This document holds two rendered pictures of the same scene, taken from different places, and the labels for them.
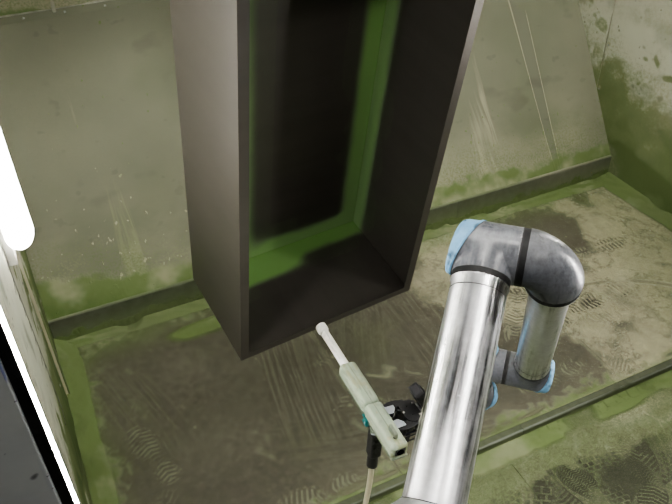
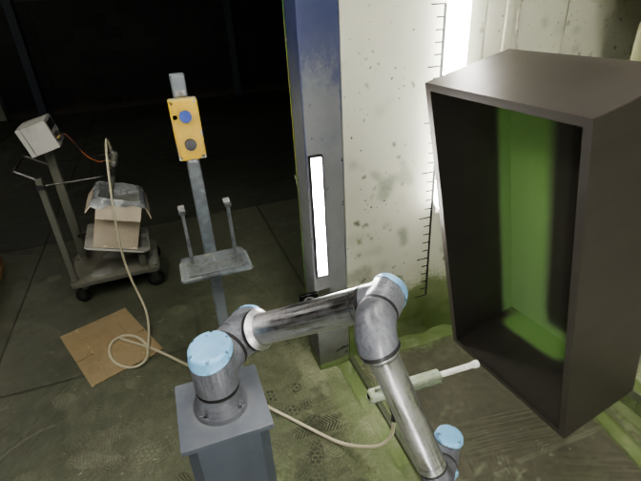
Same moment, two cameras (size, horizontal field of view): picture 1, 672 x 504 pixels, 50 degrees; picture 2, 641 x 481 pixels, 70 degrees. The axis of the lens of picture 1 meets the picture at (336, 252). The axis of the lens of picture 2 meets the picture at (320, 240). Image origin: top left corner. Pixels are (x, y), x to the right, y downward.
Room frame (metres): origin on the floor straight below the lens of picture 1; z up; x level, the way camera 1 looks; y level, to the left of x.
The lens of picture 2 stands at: (1.08, -1.40, 1.90)
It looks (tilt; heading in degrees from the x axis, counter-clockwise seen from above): 28 degrees down; 97
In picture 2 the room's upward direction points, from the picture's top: 3 degrees counter-clockwise
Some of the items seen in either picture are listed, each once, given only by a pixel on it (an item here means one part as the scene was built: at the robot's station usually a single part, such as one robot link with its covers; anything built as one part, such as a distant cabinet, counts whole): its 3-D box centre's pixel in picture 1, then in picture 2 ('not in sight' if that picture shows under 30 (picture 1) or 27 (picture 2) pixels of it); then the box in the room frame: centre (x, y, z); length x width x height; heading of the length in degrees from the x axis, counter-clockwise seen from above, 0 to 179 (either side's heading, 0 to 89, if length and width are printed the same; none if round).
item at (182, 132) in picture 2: not in sight; (187, 129); (0.31, 0.50, 1.42); 0.12 x 0.06 x 0.26; 25
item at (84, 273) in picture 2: not in sight; (93, 205); (-0.90, 1.47, 0.64); 0.73 x 0.50 x 1.27; 27
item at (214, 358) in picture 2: not in sight; (214, 363); (0.57, -0.28, 0.83); 0.17 x 0.15 x 0.18; 71
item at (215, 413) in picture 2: not in sight; (218, 393); (0.56, -0.29, 0.69); 0.19 x 0.19 x 0.10
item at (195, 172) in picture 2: not in sight; (209, 244); (0.29, 0.55, 0.82); 0.06 x 0.06 x 1.64; 25
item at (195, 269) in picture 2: not in sight; (209, 235); (0.36, 0.41, 0.95); 0.26 x 0.15 x 0.32; 25
